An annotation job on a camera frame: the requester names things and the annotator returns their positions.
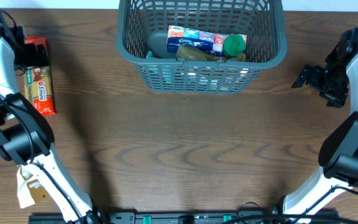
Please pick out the green lid jar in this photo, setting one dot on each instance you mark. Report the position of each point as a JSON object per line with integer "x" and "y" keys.
{"x": 234, "y": 44}

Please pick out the colourful tissue pack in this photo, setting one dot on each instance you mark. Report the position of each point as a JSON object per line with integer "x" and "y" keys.
{"x": 208, "y": 42}

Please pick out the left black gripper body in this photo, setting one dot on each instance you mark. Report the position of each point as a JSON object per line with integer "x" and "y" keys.
{"x": 33, "y": 56}

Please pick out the spaghetti pasta packet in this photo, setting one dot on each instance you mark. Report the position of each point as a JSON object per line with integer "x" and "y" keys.
{"x": 38, "y": 80}

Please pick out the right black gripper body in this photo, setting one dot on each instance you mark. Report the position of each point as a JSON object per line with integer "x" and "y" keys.
{"x": 317, "y": 78}

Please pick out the white tan pouch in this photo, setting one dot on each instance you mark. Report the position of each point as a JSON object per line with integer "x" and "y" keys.
{"x": 29, "y": 189}

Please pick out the teal snack packet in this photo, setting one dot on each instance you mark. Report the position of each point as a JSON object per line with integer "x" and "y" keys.
{"x": 166, "y": 72}

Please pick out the grey plastic basket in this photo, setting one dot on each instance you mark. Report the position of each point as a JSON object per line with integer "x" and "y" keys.
{"x": 143, "y": 26}

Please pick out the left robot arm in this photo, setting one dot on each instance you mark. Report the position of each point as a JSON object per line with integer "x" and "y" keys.
{"x": 26, "y": 136}

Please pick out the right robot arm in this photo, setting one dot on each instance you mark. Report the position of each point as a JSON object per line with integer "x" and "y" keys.
{"x": 338, "y": 157}

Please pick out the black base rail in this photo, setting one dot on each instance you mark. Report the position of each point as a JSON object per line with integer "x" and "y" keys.
{"x": 131, "y": 217}

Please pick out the gold foil snack bag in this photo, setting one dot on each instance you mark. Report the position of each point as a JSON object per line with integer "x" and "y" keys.
{"x": 194, "y": 54}

